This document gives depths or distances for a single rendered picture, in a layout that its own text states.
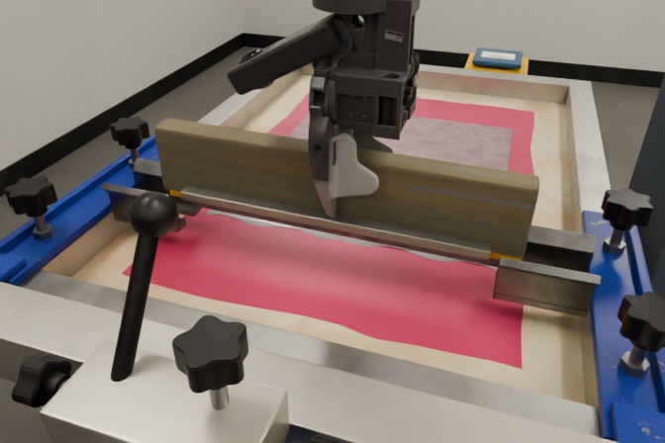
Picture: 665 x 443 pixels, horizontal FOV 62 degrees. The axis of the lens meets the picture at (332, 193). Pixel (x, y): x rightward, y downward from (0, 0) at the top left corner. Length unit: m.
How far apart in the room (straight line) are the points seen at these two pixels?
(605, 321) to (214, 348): 0.35
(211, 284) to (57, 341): 0.20
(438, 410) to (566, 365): 0.20
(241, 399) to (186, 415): 0.03
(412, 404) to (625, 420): 0.15
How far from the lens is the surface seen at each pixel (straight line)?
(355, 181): 0.51
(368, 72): 0.47
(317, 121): 0.48
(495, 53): 1.30
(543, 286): 0.55
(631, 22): 4.30
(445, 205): 0.52
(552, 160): 0.88
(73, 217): 0.67
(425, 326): 0.55
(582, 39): 4.29
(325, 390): 0.38
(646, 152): 1.30
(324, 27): 0.47
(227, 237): 0.66
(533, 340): 0.56
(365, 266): 0.61
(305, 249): 0.64
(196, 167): 0.60
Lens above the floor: 1.33
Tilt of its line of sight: 31 degrees down
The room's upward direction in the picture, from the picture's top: straight up
